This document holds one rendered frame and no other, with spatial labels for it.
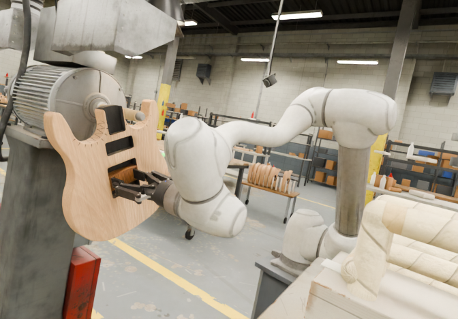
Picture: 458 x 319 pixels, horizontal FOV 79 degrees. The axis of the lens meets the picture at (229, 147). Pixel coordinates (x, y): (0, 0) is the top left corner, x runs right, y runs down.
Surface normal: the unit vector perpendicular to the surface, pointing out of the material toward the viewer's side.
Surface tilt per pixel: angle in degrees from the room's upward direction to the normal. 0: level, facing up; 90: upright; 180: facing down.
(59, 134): 88
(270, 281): 90
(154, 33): 90
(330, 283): 0
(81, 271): 90
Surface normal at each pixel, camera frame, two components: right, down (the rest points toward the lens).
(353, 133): -0.53, 0.50
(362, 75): -0.54, -0.06
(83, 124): 0.75, 0.30
